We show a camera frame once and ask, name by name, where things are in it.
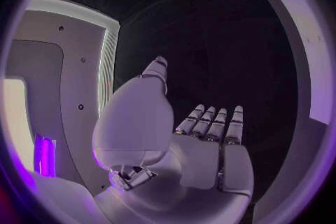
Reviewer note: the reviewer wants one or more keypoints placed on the glowing light bar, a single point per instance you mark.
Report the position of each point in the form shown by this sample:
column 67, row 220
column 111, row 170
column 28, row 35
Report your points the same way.
column 45, row 155

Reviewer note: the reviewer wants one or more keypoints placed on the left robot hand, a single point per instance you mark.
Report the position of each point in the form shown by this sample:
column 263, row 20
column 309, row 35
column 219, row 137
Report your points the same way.
column 183, row 165

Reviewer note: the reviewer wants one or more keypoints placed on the white task board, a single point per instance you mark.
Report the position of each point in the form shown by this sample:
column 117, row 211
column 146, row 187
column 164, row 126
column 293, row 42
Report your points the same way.
column 301, row 39

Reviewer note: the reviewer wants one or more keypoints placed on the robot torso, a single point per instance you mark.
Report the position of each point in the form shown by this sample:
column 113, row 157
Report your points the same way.
column 76, row 81

